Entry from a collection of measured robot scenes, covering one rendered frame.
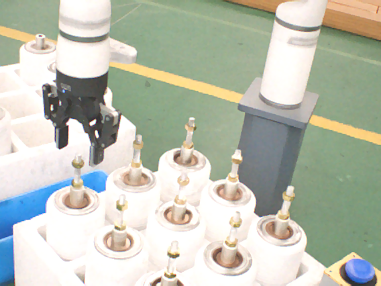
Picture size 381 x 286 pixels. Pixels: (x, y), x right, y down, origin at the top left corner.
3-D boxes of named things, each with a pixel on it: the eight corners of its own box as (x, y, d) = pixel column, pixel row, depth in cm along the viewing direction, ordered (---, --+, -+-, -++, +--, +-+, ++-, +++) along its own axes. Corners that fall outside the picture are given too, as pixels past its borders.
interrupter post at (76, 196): (79, 196, 103) (80, 180, 101) (86, 204, 102) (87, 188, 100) (66, 200, 102) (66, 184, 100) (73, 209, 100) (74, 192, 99)
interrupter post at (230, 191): (238, 195, 110) (241, 179, 108) (231, 201, 108) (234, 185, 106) (227, 188, 111) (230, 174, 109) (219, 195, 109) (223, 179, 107)
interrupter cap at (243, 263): (246, 244, 99) (247, 240, 98) (255, 278, 92) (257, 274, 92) (199, 242, 97) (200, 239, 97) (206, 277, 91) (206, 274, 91)
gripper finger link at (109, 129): (104, 113, 88) (95, 144, 92) (114, 120, 88) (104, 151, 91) (117, 107, 90) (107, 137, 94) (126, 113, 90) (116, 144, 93)
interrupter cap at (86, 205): (84, 184, 106) (85, 180, 106) (108, 208, 102) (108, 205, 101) (44, 196, 102) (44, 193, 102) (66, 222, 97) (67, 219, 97)
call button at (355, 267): (354, 264, 89) (357, 253, 87) (376, 280, 86) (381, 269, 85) (337, 274, 86) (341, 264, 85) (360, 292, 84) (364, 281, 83)
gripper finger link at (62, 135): (69, 125, 97) (68, 145, 99) (66, 123, 97) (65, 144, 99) (59, 130, 95) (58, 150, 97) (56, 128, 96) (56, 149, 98)
